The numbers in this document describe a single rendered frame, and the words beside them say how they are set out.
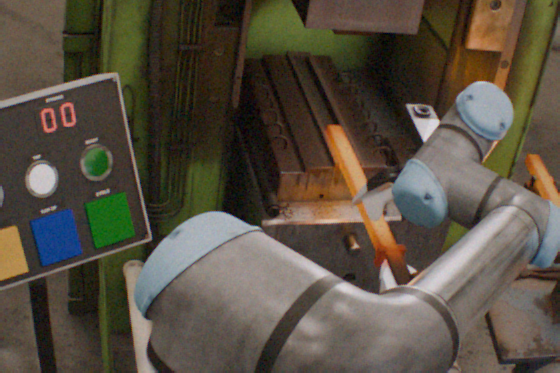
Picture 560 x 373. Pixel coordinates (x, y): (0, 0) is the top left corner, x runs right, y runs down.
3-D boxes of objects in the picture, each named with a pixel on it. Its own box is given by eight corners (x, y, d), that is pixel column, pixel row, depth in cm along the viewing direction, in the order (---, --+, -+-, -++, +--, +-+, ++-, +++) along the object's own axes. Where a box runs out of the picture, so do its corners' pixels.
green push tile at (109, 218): (136, 236, 133) (126, 191, 132) (96, 250, 129) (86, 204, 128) (131, 234, 134) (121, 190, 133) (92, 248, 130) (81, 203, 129)
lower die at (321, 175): (378, 198, 161) (387, 162, 156) (275, 201, 156) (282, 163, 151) (325, 84, 194) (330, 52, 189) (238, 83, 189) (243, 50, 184)
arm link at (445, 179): (467, 217, 91) (510, 153, 96) (385, 173, 96) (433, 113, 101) (460, 254, 97) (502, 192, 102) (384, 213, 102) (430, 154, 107)
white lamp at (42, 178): (56, 196, 124) (55, 173, 121) (28, 196, 123) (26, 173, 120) (56, 183, 126) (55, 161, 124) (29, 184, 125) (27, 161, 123)
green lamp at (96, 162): (110, 179, 129) (111, 156, 127) (82, 179, 128) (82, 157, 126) (110, 167, 132) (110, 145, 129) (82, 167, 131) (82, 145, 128)
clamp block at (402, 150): (434, 197, 164) (442, 170, 160) (395, 198, 162) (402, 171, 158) (415, 161, 173) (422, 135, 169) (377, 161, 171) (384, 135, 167)
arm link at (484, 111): (450, 105, 97) (481, 64, 101) (419, 146, 107) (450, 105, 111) (499, 147, 97) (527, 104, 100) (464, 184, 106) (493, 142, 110)
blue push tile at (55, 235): (83, 253, 127) (71, 209, 126) (43, 267, 123) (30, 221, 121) (79, 252, 129) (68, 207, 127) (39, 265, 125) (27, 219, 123)
